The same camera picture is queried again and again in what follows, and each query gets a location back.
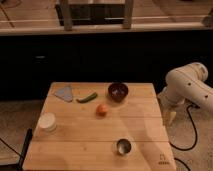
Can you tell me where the grey blue cloth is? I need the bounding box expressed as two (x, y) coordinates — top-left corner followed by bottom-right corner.
(54, 86), (73, 102)

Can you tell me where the dark purple bowl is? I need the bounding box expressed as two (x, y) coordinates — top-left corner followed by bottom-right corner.
(108, 82), (129, 102)

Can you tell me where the wooden shelf frame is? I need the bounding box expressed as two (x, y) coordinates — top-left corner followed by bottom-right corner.
(54, 0), (134, 31)

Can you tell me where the green pepper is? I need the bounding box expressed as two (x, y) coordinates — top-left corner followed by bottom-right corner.
(76, 92), (98, 103)

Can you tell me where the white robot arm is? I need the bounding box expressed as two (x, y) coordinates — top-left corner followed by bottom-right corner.
(157, 62), (213, 126)

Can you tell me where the black rod beside table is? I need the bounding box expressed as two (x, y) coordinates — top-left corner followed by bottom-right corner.
(17, 129), (33, 171)

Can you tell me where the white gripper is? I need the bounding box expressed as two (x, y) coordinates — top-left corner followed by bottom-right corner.
(157, 87), (185, 126)

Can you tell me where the small metal cup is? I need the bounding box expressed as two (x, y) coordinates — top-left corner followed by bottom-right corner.
(116, 139), (132, 156)

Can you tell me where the white paper cup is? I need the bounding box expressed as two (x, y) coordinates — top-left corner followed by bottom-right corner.
(38, 113), (56, 132)

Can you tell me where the orange red apple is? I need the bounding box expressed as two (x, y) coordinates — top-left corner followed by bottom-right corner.
(96, 104), (108, 117)

